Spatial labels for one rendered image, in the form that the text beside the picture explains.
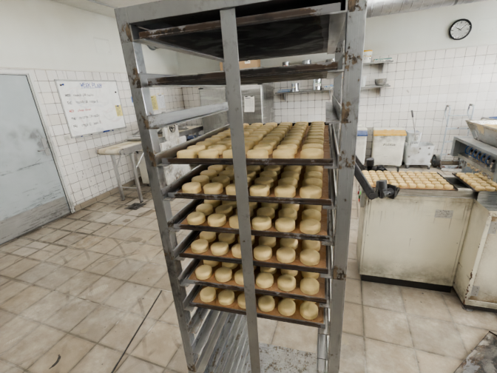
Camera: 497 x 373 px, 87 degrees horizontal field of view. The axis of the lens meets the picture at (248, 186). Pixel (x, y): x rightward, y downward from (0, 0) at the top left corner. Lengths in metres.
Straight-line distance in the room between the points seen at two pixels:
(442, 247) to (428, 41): 4.43
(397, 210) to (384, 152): 3.40
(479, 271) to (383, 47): 4.59
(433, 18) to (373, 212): 4.59
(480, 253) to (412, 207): 0.48
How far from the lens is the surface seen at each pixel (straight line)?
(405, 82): 6.18
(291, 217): 0.71
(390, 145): 5.61
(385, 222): 2.34
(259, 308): 0.85
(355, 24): 0.54
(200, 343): 1.04
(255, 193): 0.63
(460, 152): 2.79
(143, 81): 0.67
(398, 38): 6.19
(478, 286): 2.55
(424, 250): 2.51
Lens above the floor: 1.65
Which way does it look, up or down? 20 degrees down
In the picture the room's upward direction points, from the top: 4 degrees counter-clockwise
